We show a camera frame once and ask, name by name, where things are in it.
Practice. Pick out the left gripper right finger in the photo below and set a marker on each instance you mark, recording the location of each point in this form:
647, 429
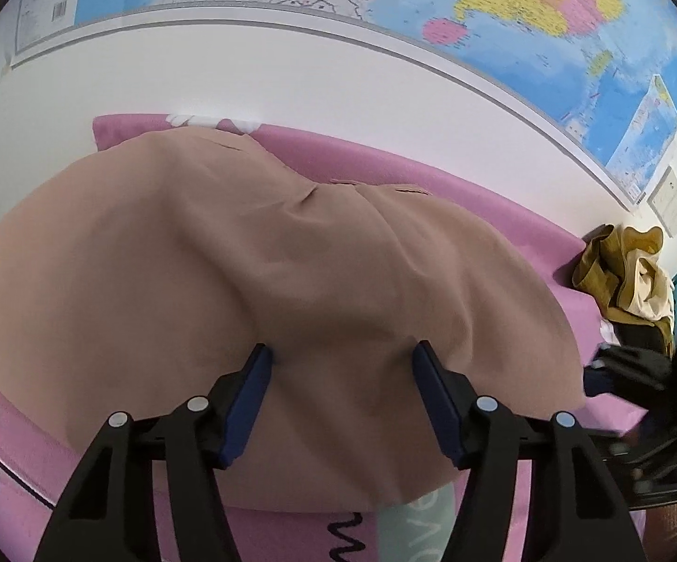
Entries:
575, 509

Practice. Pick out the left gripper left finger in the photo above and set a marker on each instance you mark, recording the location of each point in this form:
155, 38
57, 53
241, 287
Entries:
107, 510

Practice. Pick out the beige pink garment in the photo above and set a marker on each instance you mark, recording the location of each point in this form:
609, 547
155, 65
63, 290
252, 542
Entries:
139, 275

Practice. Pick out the person's right forearm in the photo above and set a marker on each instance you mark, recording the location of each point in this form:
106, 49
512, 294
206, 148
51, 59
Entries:
660, 535

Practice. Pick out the pink floral bed sheet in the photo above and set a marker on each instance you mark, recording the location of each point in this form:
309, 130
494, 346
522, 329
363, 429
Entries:
35, 465

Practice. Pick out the cream yellow garment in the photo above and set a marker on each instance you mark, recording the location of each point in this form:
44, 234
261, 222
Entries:
646, 290

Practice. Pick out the mustard olive garment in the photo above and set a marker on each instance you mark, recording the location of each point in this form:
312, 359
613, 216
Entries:
601, 267

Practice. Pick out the white wall poster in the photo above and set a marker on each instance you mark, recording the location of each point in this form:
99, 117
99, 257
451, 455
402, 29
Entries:
664, 201

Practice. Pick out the colourful wall map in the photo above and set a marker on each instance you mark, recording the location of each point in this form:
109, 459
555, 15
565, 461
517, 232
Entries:
599, 75

